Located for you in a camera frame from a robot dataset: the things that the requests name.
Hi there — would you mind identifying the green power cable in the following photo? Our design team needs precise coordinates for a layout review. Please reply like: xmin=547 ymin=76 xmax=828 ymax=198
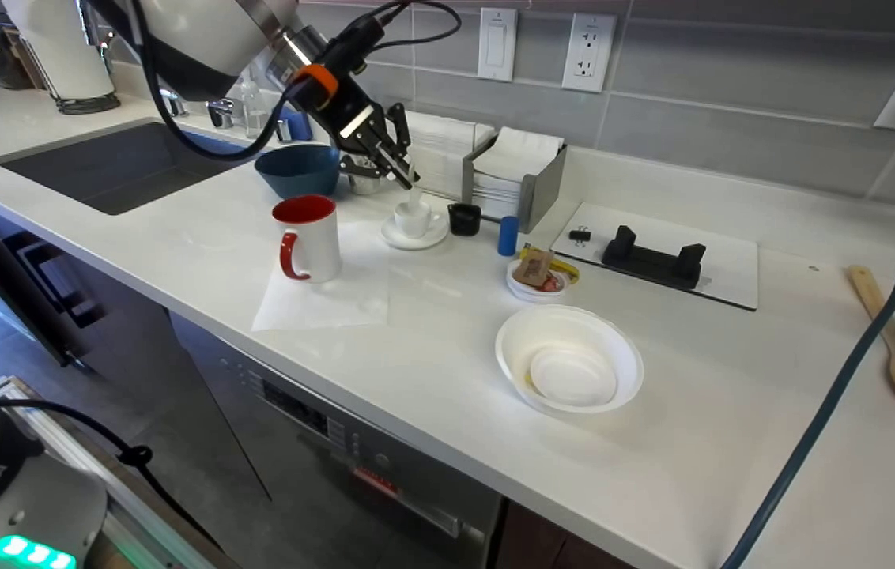
xmin=719 ymin=87 xmax=895 ymax=569

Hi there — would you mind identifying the dishwasher front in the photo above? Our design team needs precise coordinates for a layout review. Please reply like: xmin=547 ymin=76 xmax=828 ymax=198
xmin=172 ymin=316 xmax=502 ymax=569

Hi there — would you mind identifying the small blue cylinder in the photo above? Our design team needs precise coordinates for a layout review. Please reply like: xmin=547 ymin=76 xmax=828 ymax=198
xmin=497 ymin=214 xmax=518 ymax=255

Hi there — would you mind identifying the clear napkin box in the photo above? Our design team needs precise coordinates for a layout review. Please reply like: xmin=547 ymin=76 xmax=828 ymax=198
xmin=409 ymin=111 xmax=497 ymax=196

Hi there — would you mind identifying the paper towel roll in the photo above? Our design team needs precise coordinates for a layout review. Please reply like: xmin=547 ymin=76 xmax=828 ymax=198
xmin=3 ymin=0 xmax=117 ymax=115

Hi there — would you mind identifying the metal napkin holder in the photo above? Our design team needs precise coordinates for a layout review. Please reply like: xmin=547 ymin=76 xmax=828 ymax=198
xmin=465 ymin=128 xmax=567 ymax=230

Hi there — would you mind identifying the red and white mug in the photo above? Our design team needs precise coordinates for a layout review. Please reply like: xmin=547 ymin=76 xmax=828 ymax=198
xmin=272 ymin=196 xmax=342 ymax=285

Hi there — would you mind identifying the small white snack dish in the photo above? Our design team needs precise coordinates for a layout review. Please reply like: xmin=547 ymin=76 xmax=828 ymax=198
xmin=507 ymin=259 xmax=568 ymax=302

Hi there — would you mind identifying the blue bowl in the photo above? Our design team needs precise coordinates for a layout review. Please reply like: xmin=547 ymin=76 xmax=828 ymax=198
xmin=254 ymin=145 xmax=338 ymax=198

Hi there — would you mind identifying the white tray mat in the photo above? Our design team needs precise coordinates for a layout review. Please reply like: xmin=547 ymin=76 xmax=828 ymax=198
xmin=551 ymin=205 xmax=758 ymax=309

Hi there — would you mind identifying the small white teacup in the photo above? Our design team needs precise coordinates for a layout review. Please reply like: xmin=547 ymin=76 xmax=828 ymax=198
xmin=393 ymin=203 xmax=441 ymax=239

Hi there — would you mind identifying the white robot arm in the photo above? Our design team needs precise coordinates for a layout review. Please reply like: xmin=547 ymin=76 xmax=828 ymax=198
xmin=79 ymin=0 xmax=422 ymax=188

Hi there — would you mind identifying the small black cap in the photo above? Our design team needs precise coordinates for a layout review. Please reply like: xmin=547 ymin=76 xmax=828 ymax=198
xmin=448 ymin=203 xmax=482 ymax=236

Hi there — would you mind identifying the white light switch plate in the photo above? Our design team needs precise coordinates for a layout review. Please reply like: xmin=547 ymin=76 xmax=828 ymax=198
xmin=478 ymin=6 xmax=517 ymax=81

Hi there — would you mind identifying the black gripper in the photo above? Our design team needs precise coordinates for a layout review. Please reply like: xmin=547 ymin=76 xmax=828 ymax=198
xmin=292 ymin=63 xmax=422 ymax=190

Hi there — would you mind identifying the white outlet plate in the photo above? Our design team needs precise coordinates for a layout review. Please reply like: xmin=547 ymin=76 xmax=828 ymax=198
xmin=563 ymin=12 xmax=617 ymax=91

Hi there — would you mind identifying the white saucer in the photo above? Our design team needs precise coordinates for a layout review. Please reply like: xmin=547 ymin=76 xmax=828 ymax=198
xmin=383 ymin=214 xmax=448 ymax=251

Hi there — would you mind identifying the large white bowl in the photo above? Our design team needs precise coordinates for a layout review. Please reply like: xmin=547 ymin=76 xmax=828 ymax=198
xmin=497 ymin=307 xmax=644 ymax=413

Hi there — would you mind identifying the black phone holder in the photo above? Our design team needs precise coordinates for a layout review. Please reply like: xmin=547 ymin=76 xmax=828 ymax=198
xmin=601 ymin=223 xmax=706 ymax=291

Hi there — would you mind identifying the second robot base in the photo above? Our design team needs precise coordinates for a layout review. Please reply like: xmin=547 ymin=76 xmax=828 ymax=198
xmin=0 ymin=412 xmax=106 ymax=569

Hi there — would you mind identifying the stainless steel sink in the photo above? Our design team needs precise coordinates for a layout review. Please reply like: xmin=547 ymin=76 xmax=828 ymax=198
xmin=0 ymin=120 xmax=231 ymax=214

